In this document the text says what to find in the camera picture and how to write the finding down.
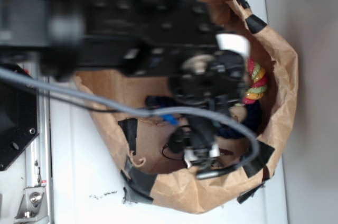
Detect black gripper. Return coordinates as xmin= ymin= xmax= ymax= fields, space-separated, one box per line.
xmin=168 ymin=33 xmax=251 ymax=172

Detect silver keys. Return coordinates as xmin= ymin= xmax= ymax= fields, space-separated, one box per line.
xmin=157 ymin=142 xmax=234 ymax=173

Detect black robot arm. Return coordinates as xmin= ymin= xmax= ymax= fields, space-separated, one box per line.
xmin=1 ymin=0 xmax=254 ymax=173

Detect brown paper bag bin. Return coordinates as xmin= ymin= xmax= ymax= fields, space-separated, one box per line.
xmin=72 ymin=0 xmax=299 ymax=215

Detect dark blue twisted rope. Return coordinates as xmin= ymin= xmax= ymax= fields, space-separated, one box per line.
xmin=144 ymin=95 xmax=265 ymax=139

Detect multicolour twisted rope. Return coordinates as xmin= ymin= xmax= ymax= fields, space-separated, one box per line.
xmin=234 ymin=59 xmax=269 ymax=107

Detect aluminium extrusion rail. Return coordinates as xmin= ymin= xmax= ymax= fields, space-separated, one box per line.
xmin=23 ymin=62 xmax=54 ymax=223

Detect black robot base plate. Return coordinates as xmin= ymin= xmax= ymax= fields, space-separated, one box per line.
xmin=1 ymin=80 xmax=39 ymax=171

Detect metal corner bracket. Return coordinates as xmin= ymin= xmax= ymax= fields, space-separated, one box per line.
xmin=14 ymin=186 xmax=48 ymax=223

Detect grey cable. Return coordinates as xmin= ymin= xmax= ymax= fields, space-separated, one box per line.
xmin=0 ymin=66 xmax=261 ymax=180

